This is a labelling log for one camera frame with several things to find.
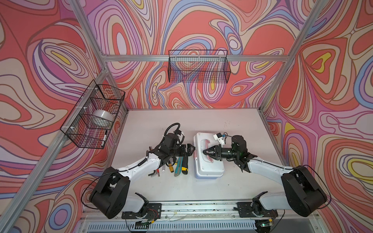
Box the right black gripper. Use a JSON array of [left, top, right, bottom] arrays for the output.
[[203, 144, 239, 161]]

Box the white blue plastic tool box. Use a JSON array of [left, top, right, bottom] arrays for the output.
[[193, 133, 224, 179]]

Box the yellow black utility knife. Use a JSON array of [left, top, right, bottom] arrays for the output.
[[181, 156, 188, 175]]

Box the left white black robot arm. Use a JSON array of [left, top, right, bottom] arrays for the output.
[[89, 122, 195, 219]]

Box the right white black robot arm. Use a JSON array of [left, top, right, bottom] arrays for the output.
[[203, 135, 327, 217]]

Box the black marker pen in basket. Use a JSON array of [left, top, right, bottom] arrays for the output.
[[101, 130, 108, 148]]

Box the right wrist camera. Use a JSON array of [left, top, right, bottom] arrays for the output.
[[213, 133, 228, 146]]

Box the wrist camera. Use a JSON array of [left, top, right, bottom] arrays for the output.
[[213, 133, 228, 146], [173, 130, 184, 138]]

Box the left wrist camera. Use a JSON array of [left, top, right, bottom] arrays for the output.
[[173, 130, 184, 138]]

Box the aluminium mounting rail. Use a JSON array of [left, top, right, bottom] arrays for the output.
[[80, 199, 318, 222]]

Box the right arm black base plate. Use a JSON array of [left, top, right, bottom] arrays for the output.
[[233, 202, 278, 218]]

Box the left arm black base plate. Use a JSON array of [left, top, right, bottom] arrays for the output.
[[121, 203, 162, 221]]

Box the black wire basket back wall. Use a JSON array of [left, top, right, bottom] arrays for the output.
[[168, 49, 231, 83]]

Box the black wire basket wall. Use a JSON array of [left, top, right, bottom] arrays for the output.
[[168, 49, 231, 83], [60, 81, 125, 149]]

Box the grey duct tape roll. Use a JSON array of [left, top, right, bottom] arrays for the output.
[[93, 109, 114, 121]]

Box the black wire basket left wall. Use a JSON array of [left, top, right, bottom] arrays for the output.
[[60, 81, 125, 149]]

